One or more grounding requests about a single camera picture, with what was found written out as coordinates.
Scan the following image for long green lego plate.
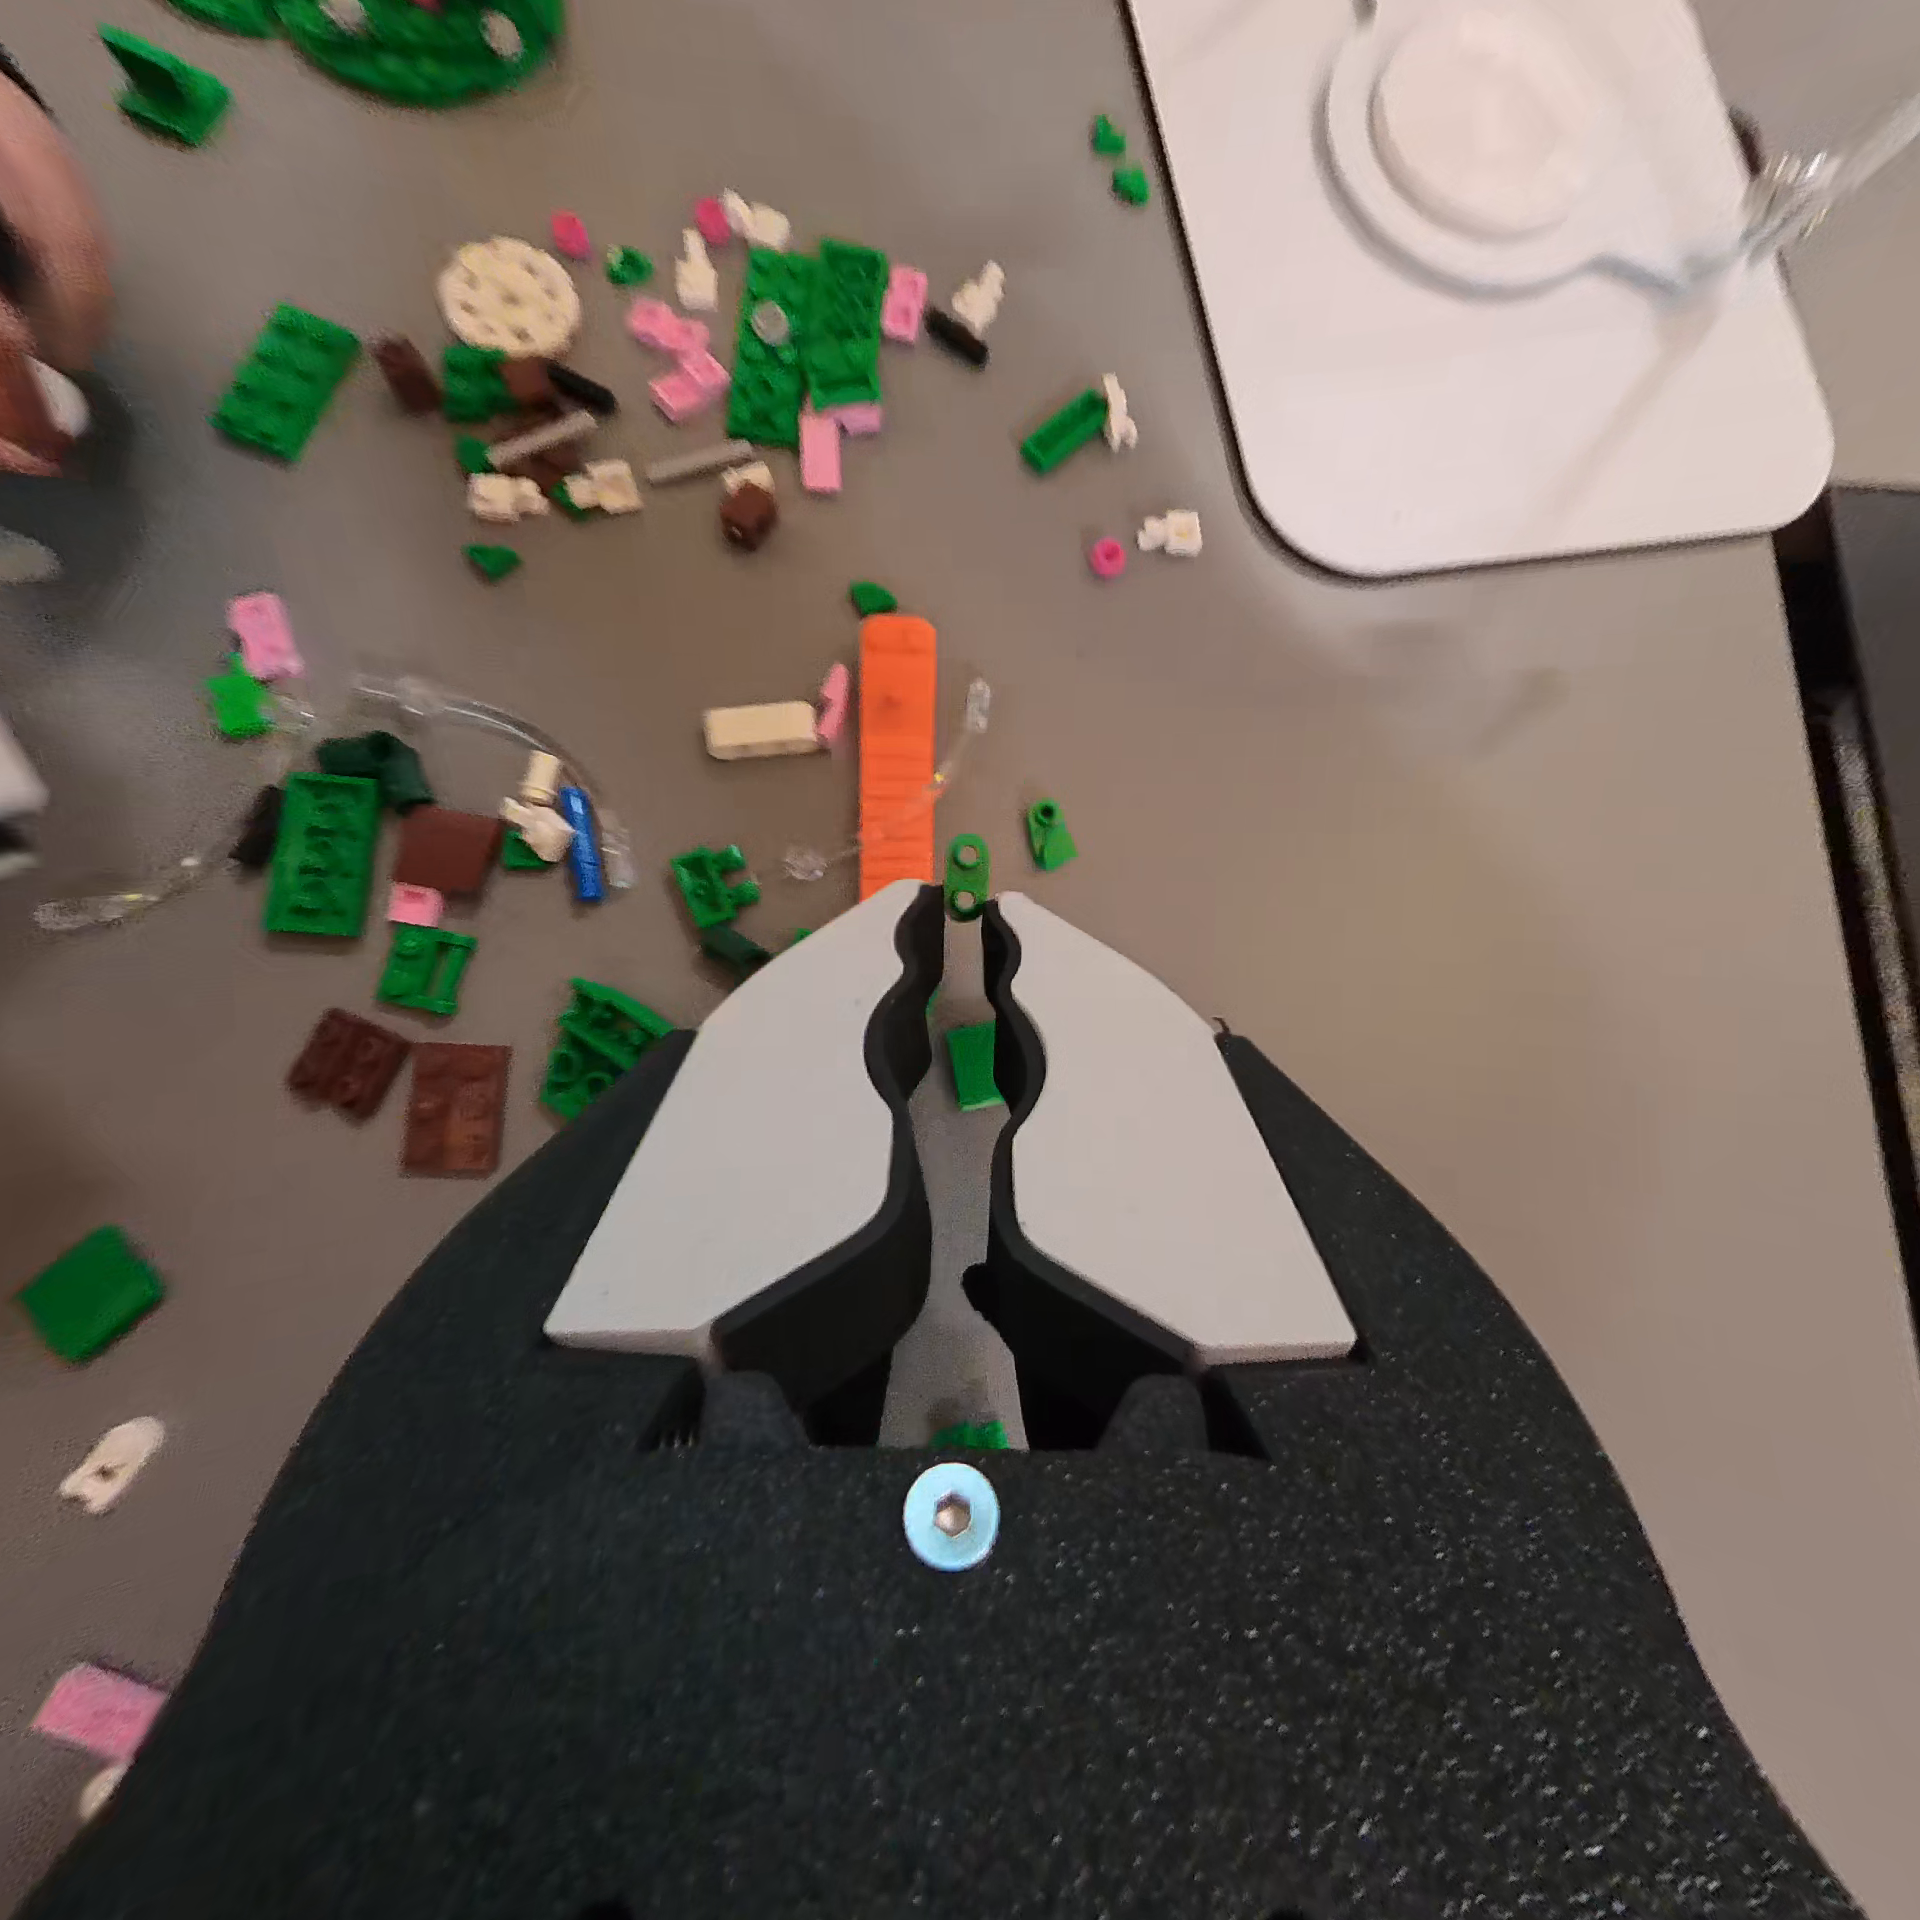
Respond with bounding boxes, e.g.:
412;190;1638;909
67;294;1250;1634
803;237;894;414
726;246;828;453

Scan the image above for white round lego plate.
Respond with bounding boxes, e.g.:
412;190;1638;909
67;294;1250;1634
434;237;585;342

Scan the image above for wooden book stand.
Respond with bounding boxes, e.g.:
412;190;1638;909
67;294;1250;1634
1123;0;1920;583

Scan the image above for brown curved lego slope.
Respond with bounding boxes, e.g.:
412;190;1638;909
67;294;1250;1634
390;803;508;902

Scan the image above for white lego clip piece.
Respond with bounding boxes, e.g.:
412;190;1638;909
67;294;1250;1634
57;1414;166;1512

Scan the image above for person's left hand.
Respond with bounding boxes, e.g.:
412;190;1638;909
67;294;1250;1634
0;59;118;472

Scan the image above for black rectangular desk panel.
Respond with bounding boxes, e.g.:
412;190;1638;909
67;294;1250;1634
1777;481;1920;1202

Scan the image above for pink lego plate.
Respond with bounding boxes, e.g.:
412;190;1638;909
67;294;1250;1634
29;1659;169;1759

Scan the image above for scattered green and brown bricks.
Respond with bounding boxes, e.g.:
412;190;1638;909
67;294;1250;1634
202;111;1210;1179

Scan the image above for green open lego frame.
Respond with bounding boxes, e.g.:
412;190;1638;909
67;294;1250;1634
374;920;479;1017

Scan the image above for transparent curved plastic piece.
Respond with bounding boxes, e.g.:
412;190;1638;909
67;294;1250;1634
33;671;559;934

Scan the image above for round green lego model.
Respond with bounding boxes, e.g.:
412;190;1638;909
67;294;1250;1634
163;0;570;110

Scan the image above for green curved slope lego piece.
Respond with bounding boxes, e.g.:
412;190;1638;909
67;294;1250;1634
98;24;238;150
15;1222;166;1366

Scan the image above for brown lego plate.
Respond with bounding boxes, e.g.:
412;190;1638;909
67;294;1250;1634
285;1006;413;1122
399;1039;514;1177

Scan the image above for narrow green lego plate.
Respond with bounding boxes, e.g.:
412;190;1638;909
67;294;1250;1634
1020;386;1116;478

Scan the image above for orange brick separator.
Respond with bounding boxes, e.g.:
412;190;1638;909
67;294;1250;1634
855;614;942;902

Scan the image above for white lego beam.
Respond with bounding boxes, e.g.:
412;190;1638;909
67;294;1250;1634
702;698;828;760

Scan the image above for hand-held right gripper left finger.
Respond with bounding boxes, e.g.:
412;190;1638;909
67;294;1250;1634
545;880;947;1451

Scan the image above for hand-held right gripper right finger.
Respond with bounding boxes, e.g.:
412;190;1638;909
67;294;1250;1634
964;889;1361;1451

